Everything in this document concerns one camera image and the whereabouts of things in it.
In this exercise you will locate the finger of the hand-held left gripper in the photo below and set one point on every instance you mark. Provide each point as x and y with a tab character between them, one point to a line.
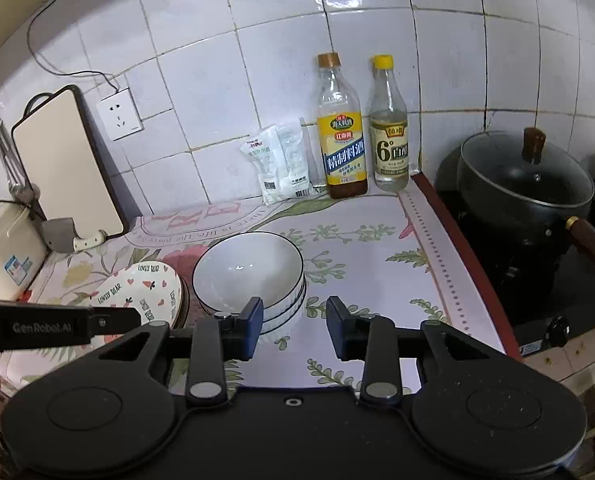
115	321

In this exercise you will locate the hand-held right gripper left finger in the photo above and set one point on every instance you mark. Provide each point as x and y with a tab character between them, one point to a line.
252	327

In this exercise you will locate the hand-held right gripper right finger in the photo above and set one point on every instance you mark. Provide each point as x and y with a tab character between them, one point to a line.
336	327

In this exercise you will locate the white ribbed bowl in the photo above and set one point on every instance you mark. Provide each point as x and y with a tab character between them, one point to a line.
291	311
247	270
282	327

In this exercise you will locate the rabbit print plate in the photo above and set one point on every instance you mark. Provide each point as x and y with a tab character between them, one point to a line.
147	285

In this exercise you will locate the floral tablecloth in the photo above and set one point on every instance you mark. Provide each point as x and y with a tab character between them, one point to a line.
367	270

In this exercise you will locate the cream rice cooker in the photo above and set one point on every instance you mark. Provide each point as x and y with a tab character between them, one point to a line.
7	245

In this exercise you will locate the white seasoning bag red print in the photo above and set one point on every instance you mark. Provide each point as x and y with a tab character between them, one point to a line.
267	170

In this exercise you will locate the cooking wine bottle brown cap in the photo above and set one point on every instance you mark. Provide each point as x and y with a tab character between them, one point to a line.
342	160

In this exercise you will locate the cream cutting board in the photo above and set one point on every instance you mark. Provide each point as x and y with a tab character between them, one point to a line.
67	160

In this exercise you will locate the metal kitchen tongs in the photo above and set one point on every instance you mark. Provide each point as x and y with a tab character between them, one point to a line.
7	160

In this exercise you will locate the vinegar bottle yellow cap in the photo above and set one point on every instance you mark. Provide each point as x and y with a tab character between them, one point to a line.
390	155

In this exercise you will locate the black gas stove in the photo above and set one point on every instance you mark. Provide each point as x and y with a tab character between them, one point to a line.
527	300

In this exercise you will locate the black wok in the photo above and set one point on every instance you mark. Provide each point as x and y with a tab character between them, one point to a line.
517	215

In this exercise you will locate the glass wok lid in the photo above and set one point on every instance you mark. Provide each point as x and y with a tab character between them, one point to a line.
517	175

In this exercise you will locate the white wall socket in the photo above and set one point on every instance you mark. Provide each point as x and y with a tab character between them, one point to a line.
120	115

